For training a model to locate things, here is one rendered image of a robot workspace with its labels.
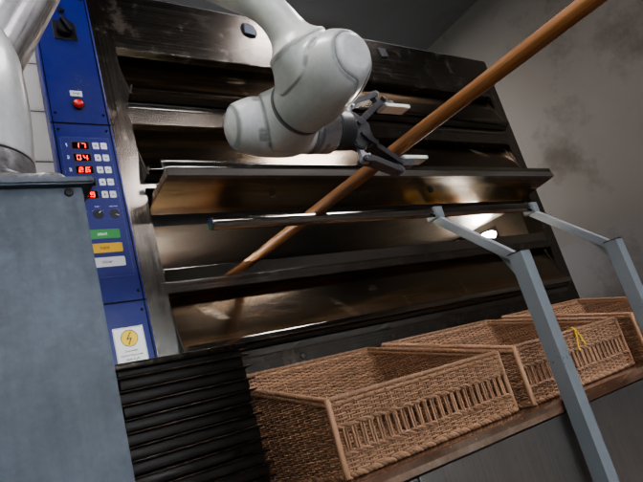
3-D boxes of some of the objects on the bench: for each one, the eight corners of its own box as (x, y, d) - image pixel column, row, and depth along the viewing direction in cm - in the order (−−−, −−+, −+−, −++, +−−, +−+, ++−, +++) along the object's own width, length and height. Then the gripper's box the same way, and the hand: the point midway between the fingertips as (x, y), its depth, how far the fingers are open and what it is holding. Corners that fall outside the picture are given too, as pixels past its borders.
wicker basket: (229, 495, 143) (205, 383, 150) (393, 435, 177) (366, 346, 185) (347, 483, 107) (307, 336, 114) (524, 410, 141) (485, 301, 149)
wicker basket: (403, 432, 178) (376, 343, 185) (511, 392, 213) (484, 319, 220) (536, 406, 142) (497, 297, 149) (639, 363, 177) (604, 277, 184)
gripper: (303, 87, 116) (387, 96, 129) (337, 196, 110) (420, 193, 123) (323, 65, 110) (409, 76, 123) (360, 178, 104) (445, 177, 117)
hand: (408, 134), depth 122 cm, fingers open, 11 cm apart
